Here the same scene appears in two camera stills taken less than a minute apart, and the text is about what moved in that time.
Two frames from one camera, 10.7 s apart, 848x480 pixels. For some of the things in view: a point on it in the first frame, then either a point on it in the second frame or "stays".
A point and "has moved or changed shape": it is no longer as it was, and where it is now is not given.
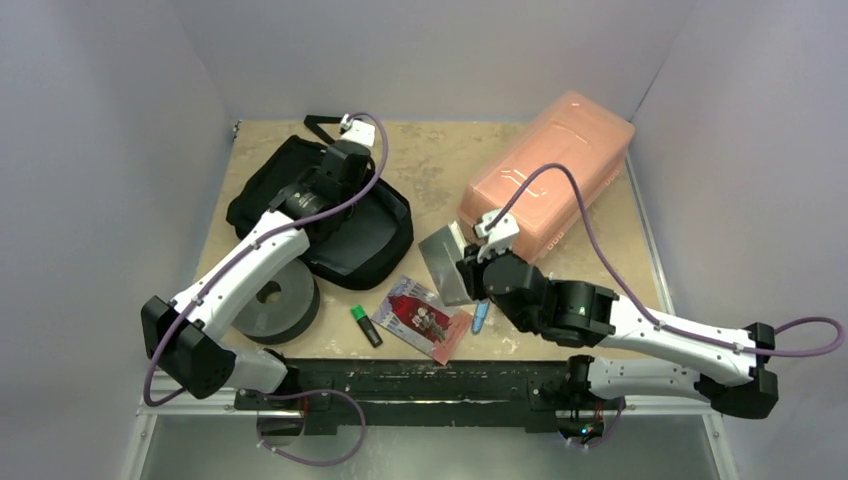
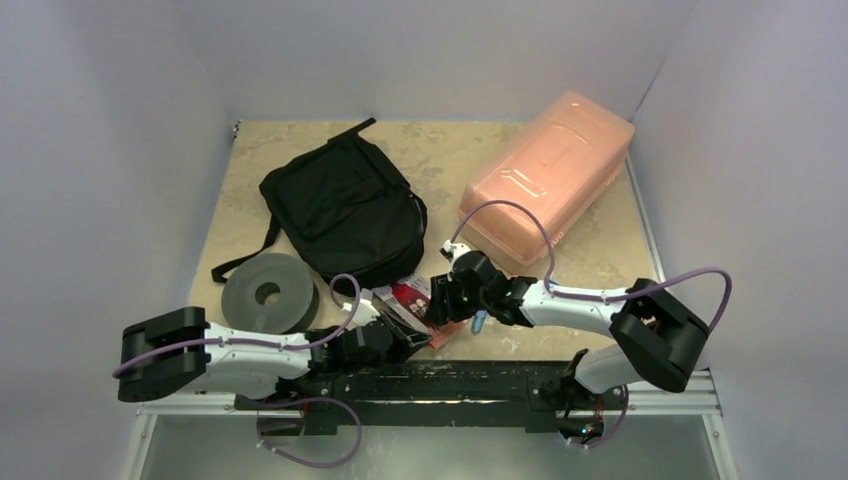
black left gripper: [322, 156] -> [405, 340]
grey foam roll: [282, 306] stays
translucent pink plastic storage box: [574, 132] stays
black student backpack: [366, 249] has moved or changed shape
